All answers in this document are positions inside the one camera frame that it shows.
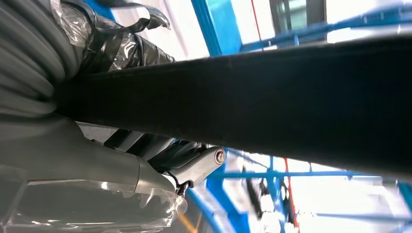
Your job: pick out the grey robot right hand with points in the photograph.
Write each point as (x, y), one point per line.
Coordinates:
(64, 154)

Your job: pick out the blue metal shelf rack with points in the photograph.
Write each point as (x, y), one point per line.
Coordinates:
(225, 32)

